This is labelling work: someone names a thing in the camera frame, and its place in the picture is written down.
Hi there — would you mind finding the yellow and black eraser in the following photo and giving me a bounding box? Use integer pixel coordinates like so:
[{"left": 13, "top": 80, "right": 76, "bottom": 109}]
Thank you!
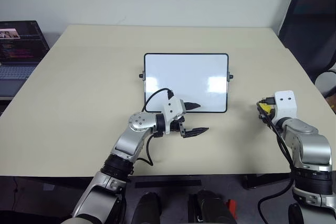
[{"left": 258, "top": 103, "right": 274, "bottom": 116}]

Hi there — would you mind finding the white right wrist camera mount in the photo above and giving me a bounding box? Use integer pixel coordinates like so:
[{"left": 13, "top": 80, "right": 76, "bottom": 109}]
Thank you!
[{"left": 271, "top": 90, "right": 298, "bottom": 125}]

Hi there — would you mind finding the black office chair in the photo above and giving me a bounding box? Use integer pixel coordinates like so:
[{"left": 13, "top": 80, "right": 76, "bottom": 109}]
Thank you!
[{"left": 277, "top": 0, "right": 336, "bottom": 83}]

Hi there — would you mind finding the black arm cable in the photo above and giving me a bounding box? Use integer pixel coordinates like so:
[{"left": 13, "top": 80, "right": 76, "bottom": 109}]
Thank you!
[
  {"left": 257, "top": 118, "right": 298, "bottom": 224},
  {"left": 136, "top": 88, "right": 175, "bottom": 167}
]

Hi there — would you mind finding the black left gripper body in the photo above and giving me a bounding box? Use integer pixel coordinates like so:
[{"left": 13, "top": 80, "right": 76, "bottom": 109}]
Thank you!
[{"left": 169, "top": 101, "right": 188, "bottom": 138}]

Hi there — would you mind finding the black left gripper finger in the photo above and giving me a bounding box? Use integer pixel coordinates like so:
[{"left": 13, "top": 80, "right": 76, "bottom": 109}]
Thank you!
[
  {"left": 181, "top": 126, "right": 210, "bottom": 140},
  {"left": 184, "top": 101, "right": 202, "bottom": 112}
]

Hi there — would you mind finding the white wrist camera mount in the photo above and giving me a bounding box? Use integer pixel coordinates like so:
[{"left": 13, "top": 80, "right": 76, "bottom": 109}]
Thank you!
[
  {"left": 156, "top": 97, "right": 187, "bottom": 134},
  {"left": 271, "top": 90, "right": 298, "bottom": 125}
]

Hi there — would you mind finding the black-framed tabletop whiteboard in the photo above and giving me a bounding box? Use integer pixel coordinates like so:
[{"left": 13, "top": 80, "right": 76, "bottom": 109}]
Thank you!
[{"left": 138, "top": 52, "right": 235, "bottom": 115}]

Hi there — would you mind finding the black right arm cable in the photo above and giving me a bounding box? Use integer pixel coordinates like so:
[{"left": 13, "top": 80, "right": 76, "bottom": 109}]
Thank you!
[{"left": 257, "top": 118, "right": 298, "bottom": 224}]

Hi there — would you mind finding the open laptop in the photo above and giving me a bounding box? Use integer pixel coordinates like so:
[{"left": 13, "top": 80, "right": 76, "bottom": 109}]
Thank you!
[{"left": 0, "top": 19, "right": 51, "bottom": 98}]

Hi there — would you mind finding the red clamp-like part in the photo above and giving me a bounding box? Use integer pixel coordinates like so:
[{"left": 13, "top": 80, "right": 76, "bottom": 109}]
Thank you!
[{"left": 226, "top": 198, "right": 238, "bottom": 220}]

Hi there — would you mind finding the black floor strip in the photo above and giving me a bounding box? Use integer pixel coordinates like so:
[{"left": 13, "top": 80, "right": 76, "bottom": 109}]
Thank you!
[{"left": 134, "top": 179, "right": 203, "bottom": 189}]

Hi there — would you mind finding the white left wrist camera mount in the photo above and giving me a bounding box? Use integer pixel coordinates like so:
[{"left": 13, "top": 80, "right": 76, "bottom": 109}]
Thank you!
[{"left": 156, "top": 97, "right": 187, "bottom": 134}]

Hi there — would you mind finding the large dark rounded shape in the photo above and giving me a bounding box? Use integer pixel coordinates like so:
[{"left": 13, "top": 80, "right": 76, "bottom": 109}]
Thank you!
[{"left": 188, "top": 189, "right": 237, "bottom": 224}]

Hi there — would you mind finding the black table foot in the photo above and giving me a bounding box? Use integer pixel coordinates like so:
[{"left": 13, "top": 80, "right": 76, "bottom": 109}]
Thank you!
[{"left": 242, "top": 173, "right": 292, "bottom": 190}]

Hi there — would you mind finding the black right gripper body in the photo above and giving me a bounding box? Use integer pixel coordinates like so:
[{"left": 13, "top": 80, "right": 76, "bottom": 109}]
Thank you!
[{"left": 260, "top": 97, "right": 277, "bottom": 121}]

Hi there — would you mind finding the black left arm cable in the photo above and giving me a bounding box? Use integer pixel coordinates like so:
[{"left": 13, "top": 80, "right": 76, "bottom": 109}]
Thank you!
[{"left": 136, "top": 88, "right": 175, "bottom": 167}]

